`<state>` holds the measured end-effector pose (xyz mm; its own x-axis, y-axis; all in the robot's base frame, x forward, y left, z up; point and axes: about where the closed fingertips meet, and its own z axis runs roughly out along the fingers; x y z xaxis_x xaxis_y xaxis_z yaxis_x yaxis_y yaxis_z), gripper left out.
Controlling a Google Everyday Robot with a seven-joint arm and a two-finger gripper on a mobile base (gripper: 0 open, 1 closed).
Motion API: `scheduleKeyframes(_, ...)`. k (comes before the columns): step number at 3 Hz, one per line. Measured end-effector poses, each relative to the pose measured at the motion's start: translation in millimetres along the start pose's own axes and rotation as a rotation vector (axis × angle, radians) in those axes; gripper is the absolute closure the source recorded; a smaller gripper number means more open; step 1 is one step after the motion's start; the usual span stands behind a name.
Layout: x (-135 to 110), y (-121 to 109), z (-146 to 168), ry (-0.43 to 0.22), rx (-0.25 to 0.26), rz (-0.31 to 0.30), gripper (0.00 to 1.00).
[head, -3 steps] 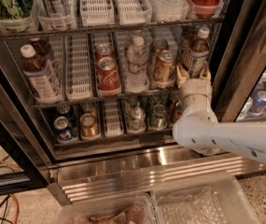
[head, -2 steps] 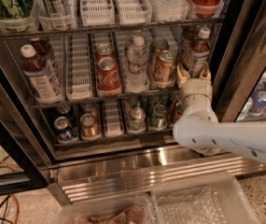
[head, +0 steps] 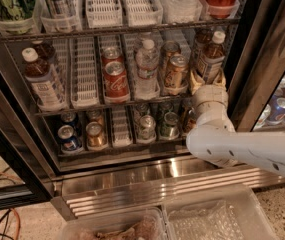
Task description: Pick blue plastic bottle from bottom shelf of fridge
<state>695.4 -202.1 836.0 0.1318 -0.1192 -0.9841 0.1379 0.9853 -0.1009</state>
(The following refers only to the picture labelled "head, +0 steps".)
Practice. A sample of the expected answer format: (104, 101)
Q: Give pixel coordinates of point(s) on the rear right copper can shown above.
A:
(185, 106)

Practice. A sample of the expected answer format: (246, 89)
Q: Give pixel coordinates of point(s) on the clear water bottle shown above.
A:
(147, 61)

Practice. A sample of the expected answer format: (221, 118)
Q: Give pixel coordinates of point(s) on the silver can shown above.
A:
(140, 110)
(146, 128)

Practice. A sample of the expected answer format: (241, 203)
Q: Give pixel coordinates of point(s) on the front green can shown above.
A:
(169, 126)

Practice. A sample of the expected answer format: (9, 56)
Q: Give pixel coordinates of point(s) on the red cola can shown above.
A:
(115, 78)
(111, 54)

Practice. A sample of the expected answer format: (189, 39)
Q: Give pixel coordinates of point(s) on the top shelf clear bottles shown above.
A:
(181, 11)

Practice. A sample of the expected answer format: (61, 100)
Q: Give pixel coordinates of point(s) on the left clear plastic bin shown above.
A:
(138, 224)

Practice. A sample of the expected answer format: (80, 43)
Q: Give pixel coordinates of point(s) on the green can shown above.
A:
(169, 126)
(164, 108)

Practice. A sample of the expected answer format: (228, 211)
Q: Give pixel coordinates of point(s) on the white empty shelf tray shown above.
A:
(83, 76)

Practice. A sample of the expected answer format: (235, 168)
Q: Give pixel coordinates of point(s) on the rear green can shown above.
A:
(164, 108)

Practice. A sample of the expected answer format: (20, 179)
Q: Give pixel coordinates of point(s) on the front silver can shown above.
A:
(146, 128)

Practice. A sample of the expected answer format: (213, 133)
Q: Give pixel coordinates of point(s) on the front red cola can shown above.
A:
(115, 78)

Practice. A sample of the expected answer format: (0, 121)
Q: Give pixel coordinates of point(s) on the blue pepsi can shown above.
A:
(72, 119)
(68, 138)

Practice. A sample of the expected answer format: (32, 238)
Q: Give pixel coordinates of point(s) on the gold can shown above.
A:
(168, 49)
(96, 137)
(95, 116)
(176, 71)

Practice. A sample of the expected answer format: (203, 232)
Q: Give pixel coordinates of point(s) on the rear blue pepsi can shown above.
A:
(72, 119)

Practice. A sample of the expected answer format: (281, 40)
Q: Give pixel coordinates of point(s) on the copper can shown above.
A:
(185, 106)
(189, 121)

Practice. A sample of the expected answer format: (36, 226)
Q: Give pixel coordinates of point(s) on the rear bottom gold can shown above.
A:
(95, 116)

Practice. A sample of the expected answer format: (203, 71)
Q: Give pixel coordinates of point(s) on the front bottom gold can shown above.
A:
(96, 137)

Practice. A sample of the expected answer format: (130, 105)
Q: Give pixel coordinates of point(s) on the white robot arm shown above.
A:
(214, 139)

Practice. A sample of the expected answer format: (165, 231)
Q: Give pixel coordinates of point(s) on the right clear plastic bin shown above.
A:
(248, 211)

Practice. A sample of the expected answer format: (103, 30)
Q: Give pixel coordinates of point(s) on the clear plastic bin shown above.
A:
(138, 224)
(248, 211)

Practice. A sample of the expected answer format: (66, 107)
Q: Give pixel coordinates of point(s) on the tea bottle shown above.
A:
(202, 37)
(46, 51)
(211, 57)
(44, 81)

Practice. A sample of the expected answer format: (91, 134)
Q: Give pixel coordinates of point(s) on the rear red cola can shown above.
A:
(111, 54)

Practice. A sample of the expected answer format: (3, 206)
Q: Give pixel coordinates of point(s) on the bubble wrap sheet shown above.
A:
(213, 220)

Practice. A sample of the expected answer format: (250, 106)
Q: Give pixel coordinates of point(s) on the front blue pepsi can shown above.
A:
(68, 138)

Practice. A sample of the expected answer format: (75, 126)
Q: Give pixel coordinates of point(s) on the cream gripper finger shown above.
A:
(220, 79)
(195, 81)

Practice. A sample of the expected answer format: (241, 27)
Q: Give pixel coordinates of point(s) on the rear silver can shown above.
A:
(140, 110)

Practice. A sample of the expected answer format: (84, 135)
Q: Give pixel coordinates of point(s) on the front right copper can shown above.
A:
(189, 121)

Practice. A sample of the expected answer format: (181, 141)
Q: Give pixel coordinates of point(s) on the fridge glass door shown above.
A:
(256, 62)

